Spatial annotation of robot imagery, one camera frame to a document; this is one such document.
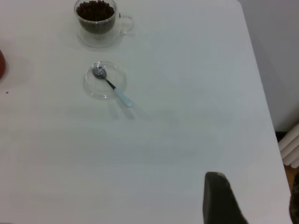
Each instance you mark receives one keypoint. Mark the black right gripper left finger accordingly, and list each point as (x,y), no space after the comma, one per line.
(217,200)

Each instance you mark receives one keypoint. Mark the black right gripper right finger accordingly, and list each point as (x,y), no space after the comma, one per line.
(295,205)

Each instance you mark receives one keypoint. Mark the clear glass cup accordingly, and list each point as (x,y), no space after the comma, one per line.
(98,38)

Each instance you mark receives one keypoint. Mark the red ceramic mug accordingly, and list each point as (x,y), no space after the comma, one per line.
(2,64)

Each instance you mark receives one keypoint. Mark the dark coffee beans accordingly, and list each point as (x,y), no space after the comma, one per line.
(95,14)

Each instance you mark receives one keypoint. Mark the white radiator pipes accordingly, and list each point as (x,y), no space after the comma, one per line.
(290,147)

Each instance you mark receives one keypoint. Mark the clear glass saucer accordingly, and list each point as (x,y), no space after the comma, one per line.
(98,89)

